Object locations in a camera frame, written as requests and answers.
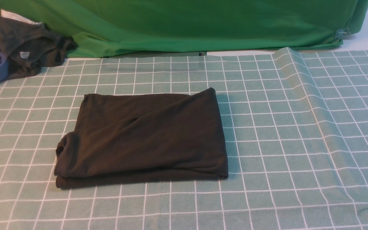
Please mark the dark gray long-sleeve top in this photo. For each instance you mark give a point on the dark gray long-sleeve top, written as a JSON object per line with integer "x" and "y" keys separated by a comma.
{"x": 147, "y": 138}

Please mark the green checkered table mat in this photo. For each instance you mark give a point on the green checkered table mat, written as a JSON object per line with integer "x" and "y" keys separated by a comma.
{"x": 296, "y": 128}

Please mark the green backdrop cloth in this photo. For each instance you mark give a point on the green backdrop cloth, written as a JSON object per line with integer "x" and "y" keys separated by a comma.
{"x": 106, "y": 28}

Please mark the silver binder clip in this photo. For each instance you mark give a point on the silver binder clip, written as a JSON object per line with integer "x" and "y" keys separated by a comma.
{"x": 342, "y": 34}

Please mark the crumpled dark gray garment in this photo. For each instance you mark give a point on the crumpled dark gray garment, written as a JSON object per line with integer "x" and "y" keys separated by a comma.
{"x": 28, "y": 48}

